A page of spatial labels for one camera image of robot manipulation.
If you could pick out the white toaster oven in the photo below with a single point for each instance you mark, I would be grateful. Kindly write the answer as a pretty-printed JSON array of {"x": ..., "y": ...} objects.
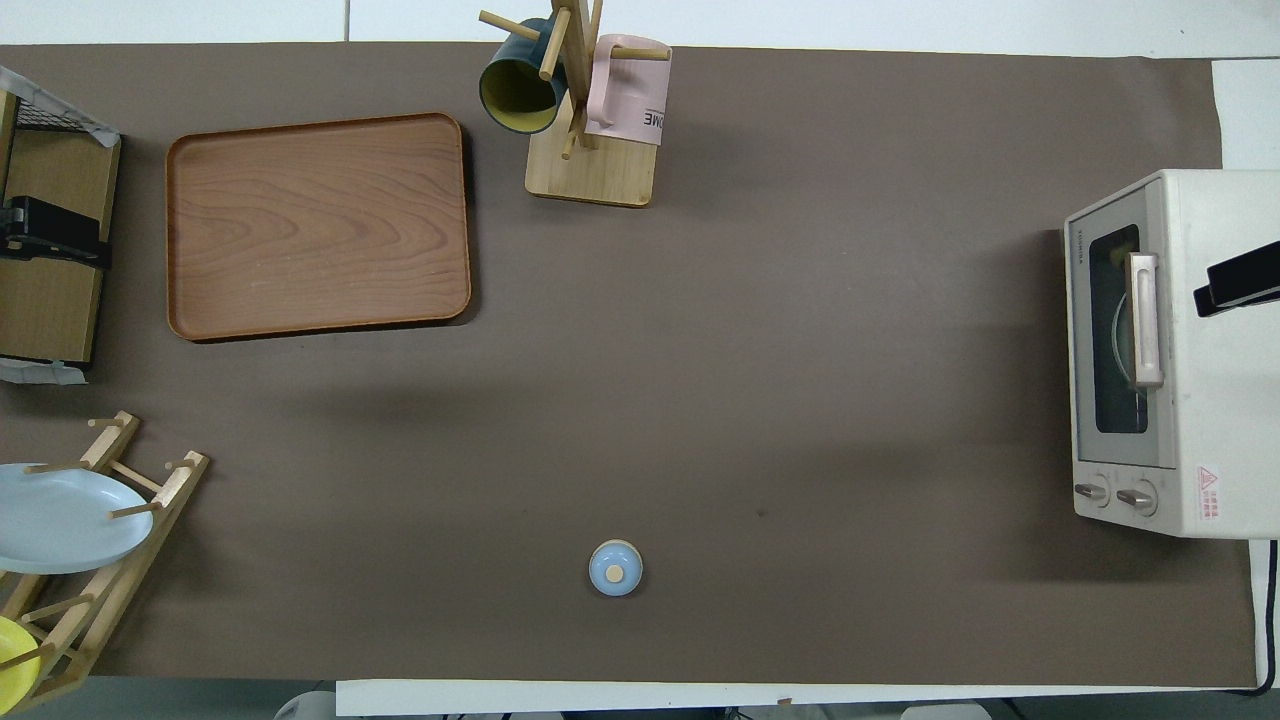
[{"x": 1215, "y": 410}]

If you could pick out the dark green mug yellow inside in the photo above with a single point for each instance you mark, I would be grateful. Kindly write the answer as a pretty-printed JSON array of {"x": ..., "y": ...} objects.
[{"x": 515, "y": 95}]

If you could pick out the brown table mat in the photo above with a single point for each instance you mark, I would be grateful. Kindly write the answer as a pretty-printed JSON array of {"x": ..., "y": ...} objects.
[{"x": 760, "y": 400}]

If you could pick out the pink mug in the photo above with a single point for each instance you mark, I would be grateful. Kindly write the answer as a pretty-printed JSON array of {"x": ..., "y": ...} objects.
[{"x": 625, "y": 100}]

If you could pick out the small blue jar wooden knob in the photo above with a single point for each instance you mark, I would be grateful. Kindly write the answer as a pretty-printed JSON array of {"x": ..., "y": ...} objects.
[{"x": 615, "y": 569}]

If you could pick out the yellow plate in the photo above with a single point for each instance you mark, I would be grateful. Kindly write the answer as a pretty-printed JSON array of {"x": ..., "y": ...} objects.
[{"x": 12, "y": 660}]

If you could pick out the grey tape strip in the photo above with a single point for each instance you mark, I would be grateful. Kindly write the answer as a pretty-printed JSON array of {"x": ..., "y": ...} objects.
[
  {"x": 60, "y": 105},
  {"x": 40, "y": 372}
]

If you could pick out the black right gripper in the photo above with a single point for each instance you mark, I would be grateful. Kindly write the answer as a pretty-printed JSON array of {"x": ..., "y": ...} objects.
[{"x": 1250, "y": 280}]

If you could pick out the light blue plate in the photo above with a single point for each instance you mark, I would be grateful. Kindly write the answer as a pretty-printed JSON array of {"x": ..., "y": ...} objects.
[{"x": 60, "y": 520}]

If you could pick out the white rounded object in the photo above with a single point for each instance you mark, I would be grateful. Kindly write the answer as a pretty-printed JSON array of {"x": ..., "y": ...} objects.
[
  {"x": 945, "y": 712},
  {"x": 305, "y": 707}
]

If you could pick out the wooden dish rack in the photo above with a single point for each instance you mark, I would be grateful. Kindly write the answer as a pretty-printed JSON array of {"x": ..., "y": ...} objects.
[{"x": 100, "y": 590}]

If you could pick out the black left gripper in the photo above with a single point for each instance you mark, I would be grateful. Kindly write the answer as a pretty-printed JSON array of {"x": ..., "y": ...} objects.
[{"x": 50, "y": 230}]

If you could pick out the wooden mug tree stand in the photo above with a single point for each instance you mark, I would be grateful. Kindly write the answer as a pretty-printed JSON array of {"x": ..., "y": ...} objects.
[{"x": 600, "y": 175}]

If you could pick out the wooden serving tray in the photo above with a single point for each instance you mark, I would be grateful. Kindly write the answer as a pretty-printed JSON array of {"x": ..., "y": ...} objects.
[{"x": 315, "y": 225}]

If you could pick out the red warning sticker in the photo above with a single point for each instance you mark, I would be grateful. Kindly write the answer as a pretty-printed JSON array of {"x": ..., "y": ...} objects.
[{"x": 1208, "y": 492}]

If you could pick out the silver oven knob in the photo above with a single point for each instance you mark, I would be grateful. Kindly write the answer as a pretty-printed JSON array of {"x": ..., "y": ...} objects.
[
  {"x": 1137, "y": 498},
  {"x": 1090, "y": 491}
]

